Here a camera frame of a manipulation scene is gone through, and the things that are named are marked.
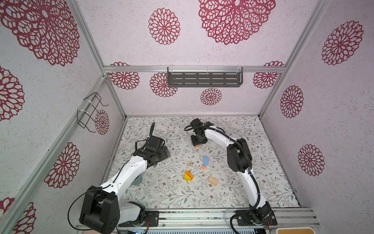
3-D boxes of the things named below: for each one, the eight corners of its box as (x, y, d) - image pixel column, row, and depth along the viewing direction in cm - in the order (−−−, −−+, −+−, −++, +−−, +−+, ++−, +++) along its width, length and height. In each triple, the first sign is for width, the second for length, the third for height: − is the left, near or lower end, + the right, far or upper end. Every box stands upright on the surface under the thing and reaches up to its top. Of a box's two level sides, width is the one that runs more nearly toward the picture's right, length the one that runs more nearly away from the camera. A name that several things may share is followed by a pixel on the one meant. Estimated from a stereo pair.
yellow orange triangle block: (184, 180, 89) (184, 178, 87) (184, 172, 92) (184, 170, 90) (193, 180, 89) (193, 178, 87) (193, 172, 92) (193, 170, 90)
